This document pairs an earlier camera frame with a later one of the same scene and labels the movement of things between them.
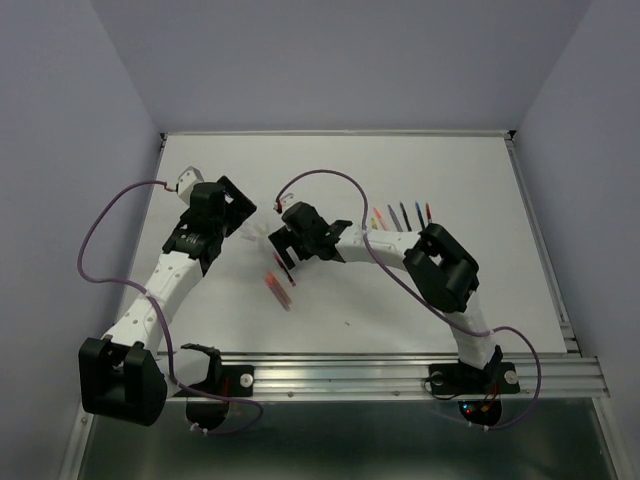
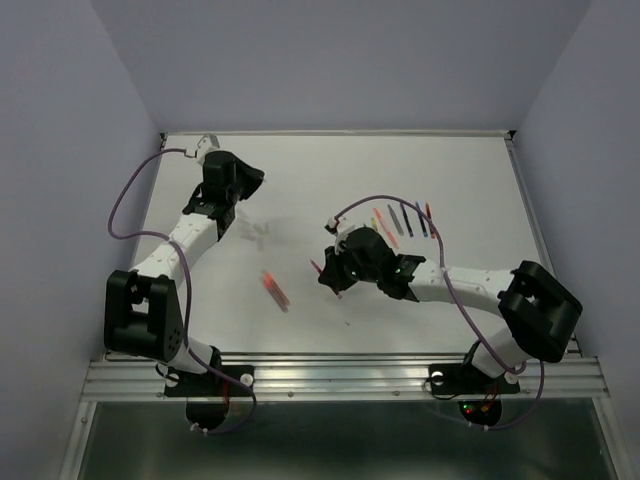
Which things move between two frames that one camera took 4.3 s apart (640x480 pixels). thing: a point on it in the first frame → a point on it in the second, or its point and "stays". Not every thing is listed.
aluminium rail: (392, 375) stays
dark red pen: (284, 268) → (319, 269)
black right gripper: (282, 239) → (331, 273)
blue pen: (420, 214) stays
